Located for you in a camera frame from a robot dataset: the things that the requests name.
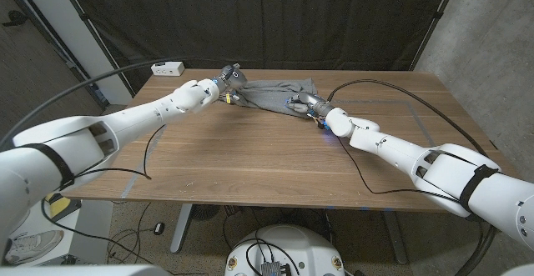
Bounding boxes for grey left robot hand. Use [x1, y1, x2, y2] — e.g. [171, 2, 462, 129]
[210, 63, 248, 97]

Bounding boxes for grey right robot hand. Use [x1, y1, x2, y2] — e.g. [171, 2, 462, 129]
[285, 92, 335, 123]

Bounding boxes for grey fabric shorts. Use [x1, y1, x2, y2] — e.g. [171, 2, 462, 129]
[233, 78, 319, 118]

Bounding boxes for black backdrop curtain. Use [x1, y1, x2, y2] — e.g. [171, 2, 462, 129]
[62, 0, 462, 93]

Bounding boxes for white power strip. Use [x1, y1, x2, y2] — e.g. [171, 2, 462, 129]
[150, 61, 186, 78]

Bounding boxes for black round fan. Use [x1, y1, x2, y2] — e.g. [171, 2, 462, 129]
[192, 203, 221, 222]

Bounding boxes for white robot torso dome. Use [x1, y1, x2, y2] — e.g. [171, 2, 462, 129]
[224, 223, 346, 276]

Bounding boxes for black backdrop stand pole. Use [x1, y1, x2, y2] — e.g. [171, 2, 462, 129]
[411, 0, 462, 71]
[56, 0, 137, 98]

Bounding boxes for white table leg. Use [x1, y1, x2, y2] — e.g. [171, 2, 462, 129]
[169, 203, 194, 254]

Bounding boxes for grey table leg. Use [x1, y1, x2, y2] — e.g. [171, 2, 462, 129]
[381, 211, 410, 265]

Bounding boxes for grey electronics box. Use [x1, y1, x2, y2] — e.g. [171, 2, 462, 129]
[260, 261, 292, 276]

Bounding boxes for yellow and black tool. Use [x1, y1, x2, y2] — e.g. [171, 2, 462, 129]
[48, 192, 83, 223]

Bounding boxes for white grey sneaker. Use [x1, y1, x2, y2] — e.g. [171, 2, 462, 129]
[3, 229, 66, 265]

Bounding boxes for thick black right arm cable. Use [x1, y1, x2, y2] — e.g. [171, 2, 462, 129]
[326, 78, 500, 276]

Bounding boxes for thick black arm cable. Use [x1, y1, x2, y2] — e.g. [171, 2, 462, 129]
[0, 57, 229, 150]
[326, 78, 500, 276]

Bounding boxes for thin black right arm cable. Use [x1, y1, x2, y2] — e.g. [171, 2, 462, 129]
[336, 136, 462, 204]

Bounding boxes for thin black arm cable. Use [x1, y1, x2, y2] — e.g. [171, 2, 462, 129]
[336, 136, 462, 204]
[40, 123, 208, 276]

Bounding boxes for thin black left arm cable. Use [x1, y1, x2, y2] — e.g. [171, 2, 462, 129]
[40, 123, 208, 276]

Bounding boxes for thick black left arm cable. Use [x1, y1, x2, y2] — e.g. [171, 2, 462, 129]
[0, 57, 229, 150]

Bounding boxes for dark metal door rail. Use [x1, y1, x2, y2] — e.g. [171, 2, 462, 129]
[0, 0, 109, 109]

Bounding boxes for black torso cable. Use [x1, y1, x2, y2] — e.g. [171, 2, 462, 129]
[245, 237, 302, 276]

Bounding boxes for black floor cable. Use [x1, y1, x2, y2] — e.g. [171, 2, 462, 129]
[106, 221, 156, 265]

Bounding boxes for black door handle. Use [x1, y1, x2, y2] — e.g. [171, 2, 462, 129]
[2, 10, 28, 28]

